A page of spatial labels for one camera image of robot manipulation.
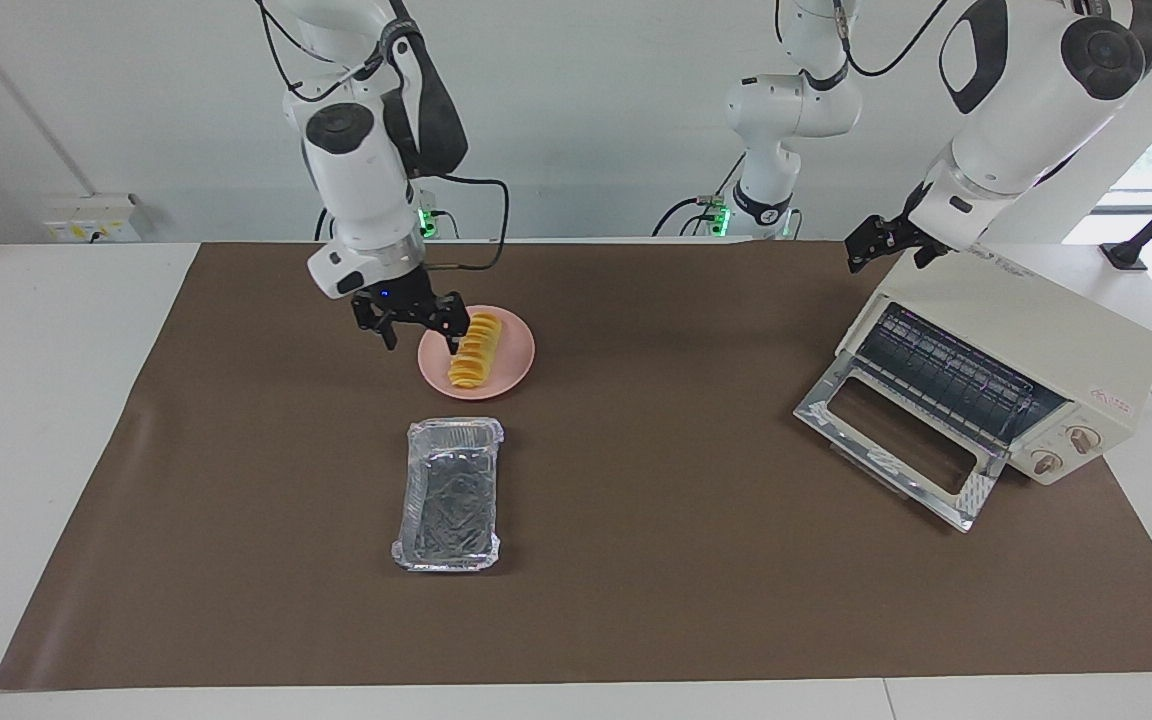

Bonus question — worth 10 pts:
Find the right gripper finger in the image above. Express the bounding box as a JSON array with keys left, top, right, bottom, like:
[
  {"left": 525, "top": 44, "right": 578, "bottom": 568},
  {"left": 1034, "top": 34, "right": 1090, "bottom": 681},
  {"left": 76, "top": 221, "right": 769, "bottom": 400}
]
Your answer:
[
  {"left": 352, "top": 293, "right": 400, "bottom": 352},
  {"left": 429, "top": 291, "right": 470, "bottom": 357}
]

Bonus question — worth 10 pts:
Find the yellow sliced bread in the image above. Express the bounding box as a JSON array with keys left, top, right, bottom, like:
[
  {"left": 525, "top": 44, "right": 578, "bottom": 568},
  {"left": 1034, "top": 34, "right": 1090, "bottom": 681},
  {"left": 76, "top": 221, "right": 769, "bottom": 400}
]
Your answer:
[{"left": 447, "top": 312, "right": 503, "bottom": 391}]

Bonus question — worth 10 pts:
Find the aluminium foil tray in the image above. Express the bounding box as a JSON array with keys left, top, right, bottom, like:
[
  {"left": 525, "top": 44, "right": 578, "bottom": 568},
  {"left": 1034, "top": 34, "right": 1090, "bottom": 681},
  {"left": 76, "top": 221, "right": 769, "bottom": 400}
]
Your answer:
[{"left": 391, "top": 417, "right": 505, "bottom": 573}]

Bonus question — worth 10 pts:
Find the cream toaster oven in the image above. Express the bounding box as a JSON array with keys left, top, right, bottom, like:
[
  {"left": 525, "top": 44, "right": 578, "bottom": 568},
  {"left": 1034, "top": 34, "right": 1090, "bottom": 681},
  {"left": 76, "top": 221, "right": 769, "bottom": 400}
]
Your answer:
[{"left": 836, "top": 243, "right": 1152, "bottom": 487}]

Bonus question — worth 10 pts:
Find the pink round plate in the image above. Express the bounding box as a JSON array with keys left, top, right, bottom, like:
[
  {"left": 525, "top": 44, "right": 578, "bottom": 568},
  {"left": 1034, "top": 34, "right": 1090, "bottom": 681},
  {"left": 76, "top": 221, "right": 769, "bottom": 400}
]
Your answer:
[{"left": 418, "top": 305, "right": 537, "bottom": 401}]

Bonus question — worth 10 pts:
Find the brown table mat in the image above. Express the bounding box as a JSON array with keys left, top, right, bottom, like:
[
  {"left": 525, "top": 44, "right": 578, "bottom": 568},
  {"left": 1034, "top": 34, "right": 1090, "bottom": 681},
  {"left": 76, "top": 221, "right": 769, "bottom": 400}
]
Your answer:
[{"left": 0, "top": 240, "right": 1152, "bottom": 691}]

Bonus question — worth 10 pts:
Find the oven wire rack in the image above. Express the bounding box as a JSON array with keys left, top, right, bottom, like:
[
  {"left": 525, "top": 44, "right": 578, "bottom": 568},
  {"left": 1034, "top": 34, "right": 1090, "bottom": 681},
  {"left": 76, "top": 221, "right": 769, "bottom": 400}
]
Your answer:
[{"left": 854, "top": 303, "right": 1067, "bottom": 441}]

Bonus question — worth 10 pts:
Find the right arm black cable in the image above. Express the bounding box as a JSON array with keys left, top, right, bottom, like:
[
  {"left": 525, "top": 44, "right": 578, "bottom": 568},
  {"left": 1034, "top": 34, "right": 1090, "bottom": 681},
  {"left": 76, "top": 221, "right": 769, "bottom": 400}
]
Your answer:
[{"left": 258, "top": 0, "right": 512, "bottom": 273}]

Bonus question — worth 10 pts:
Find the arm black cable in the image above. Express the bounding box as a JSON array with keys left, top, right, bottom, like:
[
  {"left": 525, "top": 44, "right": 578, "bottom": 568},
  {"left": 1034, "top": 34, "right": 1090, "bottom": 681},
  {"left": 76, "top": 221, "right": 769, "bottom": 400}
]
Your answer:
[
  {"left": 836, "top": 0, "right": 947, "bottom": 79},
  {"left": 258, "top": 0, "right": 512, "bottom": 273}
]

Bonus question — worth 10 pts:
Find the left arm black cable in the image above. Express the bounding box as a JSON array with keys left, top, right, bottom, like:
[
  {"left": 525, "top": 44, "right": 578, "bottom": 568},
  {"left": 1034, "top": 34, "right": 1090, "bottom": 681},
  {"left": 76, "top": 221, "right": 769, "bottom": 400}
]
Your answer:
[{"left": 836, "top": 0, "right": 947, "bottom": 79}]

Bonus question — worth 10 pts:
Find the white wall socket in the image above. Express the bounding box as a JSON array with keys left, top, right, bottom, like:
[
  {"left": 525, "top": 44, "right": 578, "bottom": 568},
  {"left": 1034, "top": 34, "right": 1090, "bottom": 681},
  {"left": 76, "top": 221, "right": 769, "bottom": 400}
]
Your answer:
[{"left": 44, "top": 193, "right": 142, "bottom": 244}]

